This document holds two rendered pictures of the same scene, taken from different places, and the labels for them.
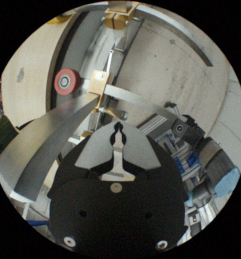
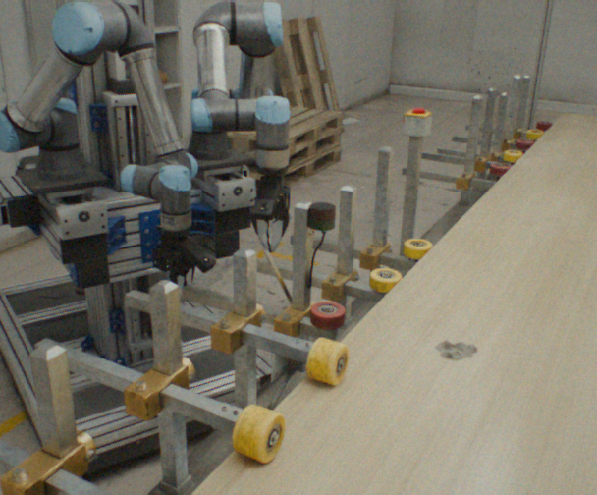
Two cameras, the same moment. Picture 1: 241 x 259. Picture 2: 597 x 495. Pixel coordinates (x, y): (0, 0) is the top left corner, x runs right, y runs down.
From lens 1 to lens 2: 1.53 m
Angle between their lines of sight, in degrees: 36
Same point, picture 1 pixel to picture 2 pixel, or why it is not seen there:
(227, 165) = (179, 196)
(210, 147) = (183, 224)
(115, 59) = (262, 401)
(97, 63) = not seen: hidden behind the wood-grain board
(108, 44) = not seen: hidden behind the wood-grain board
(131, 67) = not seen: outside the picture
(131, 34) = (211, 442)
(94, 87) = (296, 312)
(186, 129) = (199, 255)
